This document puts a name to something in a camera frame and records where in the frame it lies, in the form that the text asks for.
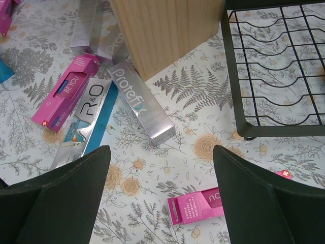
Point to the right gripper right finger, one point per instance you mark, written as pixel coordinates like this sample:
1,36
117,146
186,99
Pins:
263,207

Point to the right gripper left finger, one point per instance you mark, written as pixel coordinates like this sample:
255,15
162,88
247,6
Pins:
59,206

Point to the silver blue R.O toothpaste box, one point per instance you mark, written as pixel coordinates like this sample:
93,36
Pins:
89,122

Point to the wooden two-tier shelf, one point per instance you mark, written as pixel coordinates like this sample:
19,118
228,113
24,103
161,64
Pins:
158,33

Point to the pink toothpaste box right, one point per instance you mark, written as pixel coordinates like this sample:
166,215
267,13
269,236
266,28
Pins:
196,206

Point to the pink toothpaste box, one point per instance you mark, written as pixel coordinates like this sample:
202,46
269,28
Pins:
6,9
196,206
60,102

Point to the pink toothpaste box centre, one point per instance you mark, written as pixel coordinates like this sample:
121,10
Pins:
60,102

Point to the silver Protect toothpaste box upright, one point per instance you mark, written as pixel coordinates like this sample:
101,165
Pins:
113,50

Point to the silver toothpaste box slanted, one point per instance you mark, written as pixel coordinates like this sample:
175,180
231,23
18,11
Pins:
87,28

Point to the pink toothpaste box left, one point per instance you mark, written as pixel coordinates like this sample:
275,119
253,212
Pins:
6,9

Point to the black wire dish rack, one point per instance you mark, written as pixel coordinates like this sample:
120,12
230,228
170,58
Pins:
273,50

